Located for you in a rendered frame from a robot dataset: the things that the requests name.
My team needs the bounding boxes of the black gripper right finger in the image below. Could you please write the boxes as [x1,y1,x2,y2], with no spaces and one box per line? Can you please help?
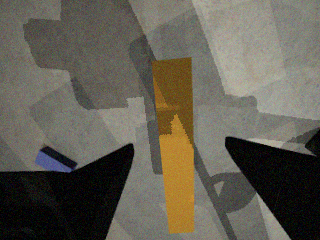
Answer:
[225,137,320,240]

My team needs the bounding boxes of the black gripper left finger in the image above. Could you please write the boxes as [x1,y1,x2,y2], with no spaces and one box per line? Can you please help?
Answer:
[0,143,134,240]

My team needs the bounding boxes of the orange bar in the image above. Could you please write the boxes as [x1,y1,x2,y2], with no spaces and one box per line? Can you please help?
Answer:
[151,57,194,233]

